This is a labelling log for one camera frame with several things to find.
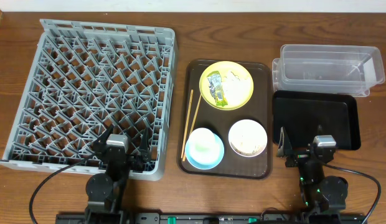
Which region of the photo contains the white cup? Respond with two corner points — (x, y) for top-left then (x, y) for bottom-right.
(189, 128), (217, 157)

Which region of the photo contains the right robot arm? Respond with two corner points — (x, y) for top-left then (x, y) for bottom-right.
(276, 127), (348, 223)

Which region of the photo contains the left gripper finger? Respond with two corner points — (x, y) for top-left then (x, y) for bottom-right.
(92, 124), (114, 151)
(139, 128), (149, 156)

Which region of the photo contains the right wooden chopstick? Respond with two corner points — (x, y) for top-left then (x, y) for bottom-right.
(182, 94), (202, 162)

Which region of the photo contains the yellow plate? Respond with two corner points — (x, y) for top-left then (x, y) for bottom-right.
(199, 61), (254, 110)

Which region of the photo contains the light blue bowl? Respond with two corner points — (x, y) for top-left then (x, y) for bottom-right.
(185, 134), (225, 170)

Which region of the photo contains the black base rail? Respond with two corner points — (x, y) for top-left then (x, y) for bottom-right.
(55, 212), (368, 224)

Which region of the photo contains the left wooden chopstick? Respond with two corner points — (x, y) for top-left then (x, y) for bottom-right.
(181, 89), (194, 159)

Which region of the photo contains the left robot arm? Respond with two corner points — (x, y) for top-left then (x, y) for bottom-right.
(85, 126), (150, 223)

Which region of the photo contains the green snack wrapper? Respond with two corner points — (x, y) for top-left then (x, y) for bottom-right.
(207, 71), (228, 106)

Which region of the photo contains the white pink bowl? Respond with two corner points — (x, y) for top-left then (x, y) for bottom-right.
(228, 119), (268, 157)

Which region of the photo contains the clear plastic bin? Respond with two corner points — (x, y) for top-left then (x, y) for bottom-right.
(272, 44), (385, 97)

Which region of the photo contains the wooden chopstick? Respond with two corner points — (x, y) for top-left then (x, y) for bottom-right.
(181, 89), (194, 159)
(182, 94), (202, 162)

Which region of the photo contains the grey dishwasher rack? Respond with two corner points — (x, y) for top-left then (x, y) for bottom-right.
(0, 19), (178, 181)

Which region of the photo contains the black plastic bin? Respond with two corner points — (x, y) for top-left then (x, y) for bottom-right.
(273, 90), (361, 151)

